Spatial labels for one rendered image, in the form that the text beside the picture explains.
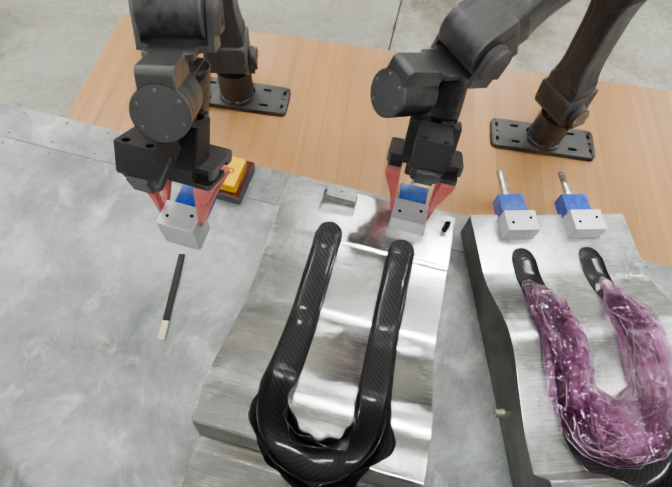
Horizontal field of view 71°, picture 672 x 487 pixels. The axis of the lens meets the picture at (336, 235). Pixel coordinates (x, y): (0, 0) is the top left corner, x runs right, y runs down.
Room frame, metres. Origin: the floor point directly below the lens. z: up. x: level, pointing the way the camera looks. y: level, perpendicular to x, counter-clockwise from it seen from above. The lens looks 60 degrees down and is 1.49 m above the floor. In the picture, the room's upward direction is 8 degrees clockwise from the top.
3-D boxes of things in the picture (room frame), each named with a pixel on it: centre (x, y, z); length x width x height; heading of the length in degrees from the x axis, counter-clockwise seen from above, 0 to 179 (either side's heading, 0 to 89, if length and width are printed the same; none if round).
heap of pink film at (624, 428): (0.21, -0.37, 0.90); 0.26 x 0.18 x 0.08; 10
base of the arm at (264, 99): (0.67, 0.23, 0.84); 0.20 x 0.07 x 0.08; 89
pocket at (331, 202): (0.40, 0.00, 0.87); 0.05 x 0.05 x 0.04; 82
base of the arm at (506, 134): (0.66, -0.37, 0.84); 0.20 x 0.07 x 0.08; 89
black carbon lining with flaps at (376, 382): (0.18, -0.03, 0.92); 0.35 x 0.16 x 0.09; 172
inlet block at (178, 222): (0.35, 0.20, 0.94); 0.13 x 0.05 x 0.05; 172
